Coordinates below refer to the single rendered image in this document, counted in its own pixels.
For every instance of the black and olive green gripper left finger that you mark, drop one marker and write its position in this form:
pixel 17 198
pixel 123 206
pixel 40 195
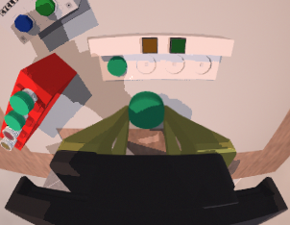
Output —
pixel 100 136

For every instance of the light grey flat mat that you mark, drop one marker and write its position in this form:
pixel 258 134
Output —
pixel 246 102

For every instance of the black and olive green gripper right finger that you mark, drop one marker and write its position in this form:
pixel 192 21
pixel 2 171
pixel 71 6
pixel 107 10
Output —
pixel 193 138

